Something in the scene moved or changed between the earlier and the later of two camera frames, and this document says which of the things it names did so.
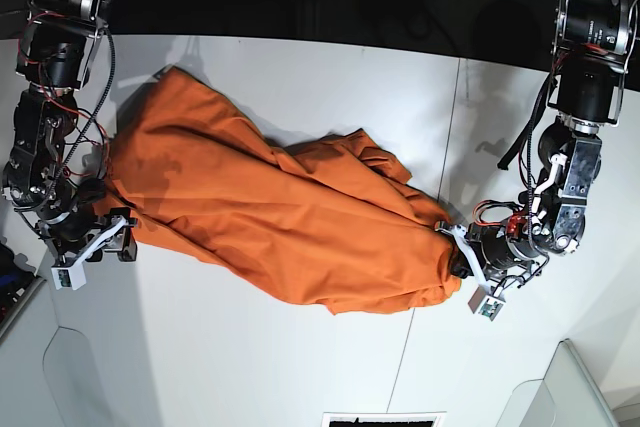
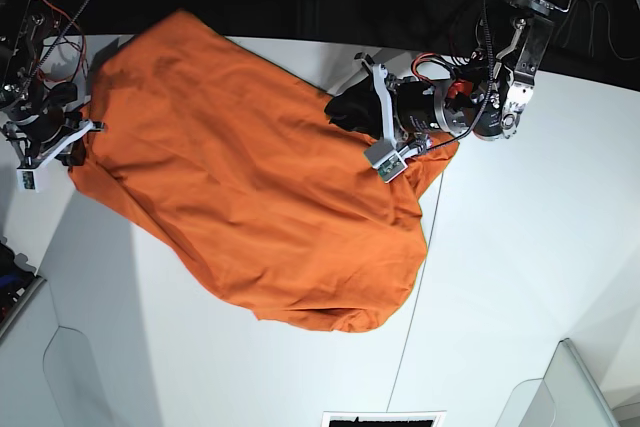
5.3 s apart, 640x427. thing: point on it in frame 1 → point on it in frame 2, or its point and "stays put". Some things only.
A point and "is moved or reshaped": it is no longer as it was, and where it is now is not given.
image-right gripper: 494,252 → 419,106
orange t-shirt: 317,216 is moved or reshaped
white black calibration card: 406,419 stays put
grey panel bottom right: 568,395 stays put
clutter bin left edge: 18,283 stays put
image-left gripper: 68,236 → 36,137
